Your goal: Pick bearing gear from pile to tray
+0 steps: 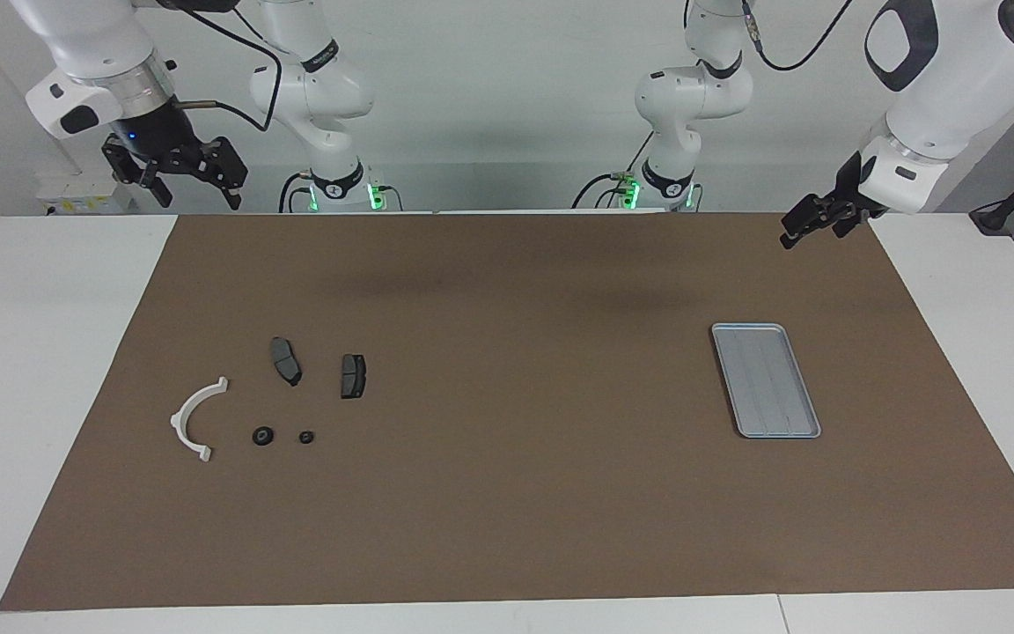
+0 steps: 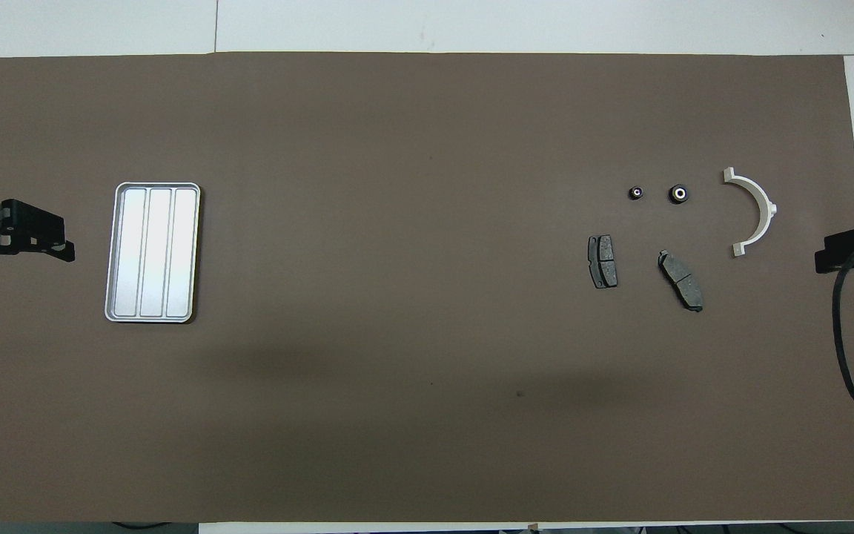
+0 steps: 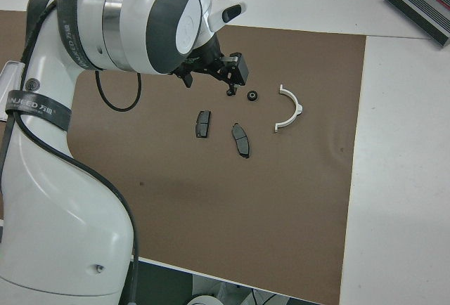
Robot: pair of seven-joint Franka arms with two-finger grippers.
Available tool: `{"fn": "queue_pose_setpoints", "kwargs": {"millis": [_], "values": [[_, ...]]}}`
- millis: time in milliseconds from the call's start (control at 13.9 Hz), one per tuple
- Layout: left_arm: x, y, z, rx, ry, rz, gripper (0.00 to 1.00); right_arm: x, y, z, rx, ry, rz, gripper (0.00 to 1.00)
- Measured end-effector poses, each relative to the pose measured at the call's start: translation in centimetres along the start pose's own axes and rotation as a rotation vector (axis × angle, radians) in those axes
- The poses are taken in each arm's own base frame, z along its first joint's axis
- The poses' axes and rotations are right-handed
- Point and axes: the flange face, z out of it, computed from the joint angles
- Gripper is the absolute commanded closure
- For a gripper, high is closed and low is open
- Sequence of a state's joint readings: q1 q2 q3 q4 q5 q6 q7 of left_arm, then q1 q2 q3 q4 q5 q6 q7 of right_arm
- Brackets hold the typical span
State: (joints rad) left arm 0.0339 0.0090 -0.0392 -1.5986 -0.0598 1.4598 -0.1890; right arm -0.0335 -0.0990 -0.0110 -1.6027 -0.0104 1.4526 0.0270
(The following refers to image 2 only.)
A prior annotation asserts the brown table mat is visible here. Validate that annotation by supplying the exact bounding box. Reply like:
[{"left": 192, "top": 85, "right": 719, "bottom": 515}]
[{"left": 0, "top": 52, "right": 854, "bottom": 524}]

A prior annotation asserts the rectangular grey brake pad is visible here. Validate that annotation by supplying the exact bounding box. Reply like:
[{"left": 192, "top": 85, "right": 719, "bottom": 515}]
[{"left": 588, "top": 234, "right": 619, "bottom": 289}]

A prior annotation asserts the elongated grey brake pad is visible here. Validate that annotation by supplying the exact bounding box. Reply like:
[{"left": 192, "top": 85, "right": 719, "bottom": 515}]
[{"left": 657, "top": 250, "right": 704, "bottom": 313}]

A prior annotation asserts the white semicircular bracket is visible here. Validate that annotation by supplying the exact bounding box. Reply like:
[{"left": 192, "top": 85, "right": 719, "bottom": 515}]
[{"left": 722, "top": 167, "right": 778, "bottom": 259}]

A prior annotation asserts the silver metal tray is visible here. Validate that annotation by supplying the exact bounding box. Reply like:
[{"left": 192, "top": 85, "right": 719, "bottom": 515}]
[{"left": 105, "top": 182, "right": 202, "bottom": 324}]

